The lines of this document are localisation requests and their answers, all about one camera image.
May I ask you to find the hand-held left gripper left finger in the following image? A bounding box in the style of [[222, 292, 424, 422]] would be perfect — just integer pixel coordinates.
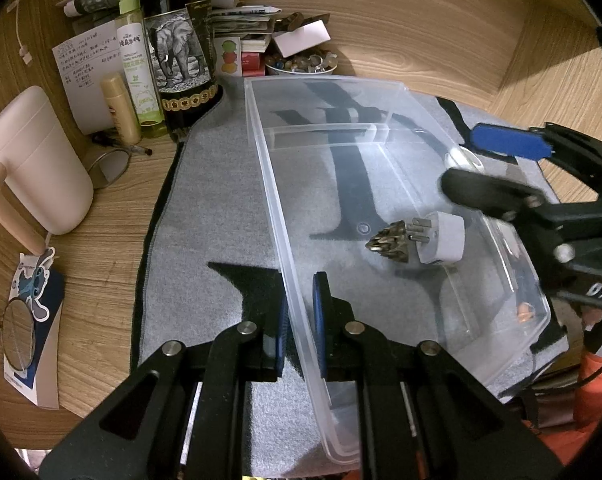
[[38, 296, 289, 480]]

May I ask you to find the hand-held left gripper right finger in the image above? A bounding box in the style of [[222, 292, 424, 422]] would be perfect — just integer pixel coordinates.
[[312, 271, 566, 480]]

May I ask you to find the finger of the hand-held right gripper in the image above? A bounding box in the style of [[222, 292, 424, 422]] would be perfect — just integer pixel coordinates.
[[468, 121, 602, 201], [440, 166, 564, 233]]

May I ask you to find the white plug adapter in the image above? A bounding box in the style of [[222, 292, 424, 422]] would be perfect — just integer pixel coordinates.
[[412, 211, 466, 267]]

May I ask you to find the clear plastic storage box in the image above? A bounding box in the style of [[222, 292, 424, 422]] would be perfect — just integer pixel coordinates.
[[243, 76, 552, 465]]

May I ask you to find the orange bag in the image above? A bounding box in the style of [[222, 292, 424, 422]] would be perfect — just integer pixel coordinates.
[[578, 350, 602, 426]]

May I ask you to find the grey felt mat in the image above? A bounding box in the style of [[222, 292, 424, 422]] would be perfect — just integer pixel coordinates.
[[134, 77, 569, 478]]

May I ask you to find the bowl of beads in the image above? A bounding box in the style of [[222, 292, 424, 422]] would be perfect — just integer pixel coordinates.
[[265, 50, 339, 77]]

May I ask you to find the small brown object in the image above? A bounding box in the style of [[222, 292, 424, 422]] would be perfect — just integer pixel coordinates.
[[281, 12, 317, 31]]

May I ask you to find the black pen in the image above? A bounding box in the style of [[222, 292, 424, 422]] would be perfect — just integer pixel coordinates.
[[92, 132, 153, 157]]

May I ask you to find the dark bottle with elephant label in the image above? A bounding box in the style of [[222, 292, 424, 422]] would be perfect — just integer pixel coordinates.
[[140, 0, 222, 143]]

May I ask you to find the blue cartoon sticker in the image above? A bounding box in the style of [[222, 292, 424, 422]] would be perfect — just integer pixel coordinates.
[[12, 245, 57, 321]]

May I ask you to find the small round mirror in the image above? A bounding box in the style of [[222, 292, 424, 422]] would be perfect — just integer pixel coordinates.
[[0, 299, 38, 372]]

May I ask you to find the yellow tube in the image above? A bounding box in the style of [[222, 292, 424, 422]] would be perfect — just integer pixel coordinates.
[[100, 72, 143, 145]]

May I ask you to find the traffic light card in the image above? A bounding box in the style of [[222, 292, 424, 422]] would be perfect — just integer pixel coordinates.
[[215, 36, 244, 78]]

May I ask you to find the stack of papers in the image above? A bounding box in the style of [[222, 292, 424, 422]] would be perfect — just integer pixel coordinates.
[[208, 2, 282, 43]]

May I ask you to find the green spray bottle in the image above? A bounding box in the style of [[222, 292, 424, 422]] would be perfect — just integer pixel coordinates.
[[114, 0, 168, 138]]

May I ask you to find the handwritten paper note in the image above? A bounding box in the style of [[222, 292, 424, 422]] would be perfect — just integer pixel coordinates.
[[51, 20, 132, 136]]

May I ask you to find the rolled spotted paper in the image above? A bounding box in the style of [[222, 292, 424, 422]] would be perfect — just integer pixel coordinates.
[[58, 0, 124, 18]]

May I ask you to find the pink mug with handle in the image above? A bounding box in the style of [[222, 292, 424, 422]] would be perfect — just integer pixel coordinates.
[[0, 85, 94, 253]]

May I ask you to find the white cable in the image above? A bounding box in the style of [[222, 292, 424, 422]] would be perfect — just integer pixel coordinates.
[[11, 0, 34, 65]]

